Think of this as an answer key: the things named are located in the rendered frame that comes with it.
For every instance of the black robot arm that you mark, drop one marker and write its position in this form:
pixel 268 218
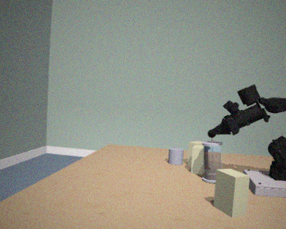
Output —
pixel 277 148

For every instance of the grey cylinder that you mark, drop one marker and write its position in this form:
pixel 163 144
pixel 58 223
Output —
pixel 176 156

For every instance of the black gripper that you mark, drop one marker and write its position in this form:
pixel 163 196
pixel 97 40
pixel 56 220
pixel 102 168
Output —
pixel 231 124

